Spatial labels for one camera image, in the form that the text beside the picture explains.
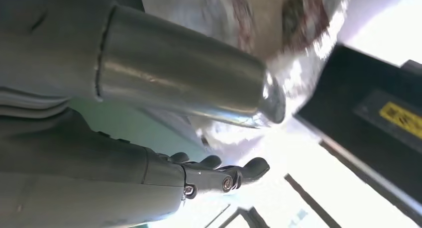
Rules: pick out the black yellow label sticker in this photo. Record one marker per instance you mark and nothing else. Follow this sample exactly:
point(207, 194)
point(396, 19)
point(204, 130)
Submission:
point(395, 117)

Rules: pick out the dark window frame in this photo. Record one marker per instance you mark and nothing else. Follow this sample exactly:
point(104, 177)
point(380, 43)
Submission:
point(310, 200)

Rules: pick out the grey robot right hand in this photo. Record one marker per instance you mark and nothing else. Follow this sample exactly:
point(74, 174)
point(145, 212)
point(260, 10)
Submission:
point(181, 74)

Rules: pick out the black inbound scanner machine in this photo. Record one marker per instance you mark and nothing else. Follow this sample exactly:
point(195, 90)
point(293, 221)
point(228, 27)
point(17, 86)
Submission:
point(346, 88)

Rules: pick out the green conveyor belt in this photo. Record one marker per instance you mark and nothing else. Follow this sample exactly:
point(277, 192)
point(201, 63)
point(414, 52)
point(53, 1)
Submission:
point(115, 121)

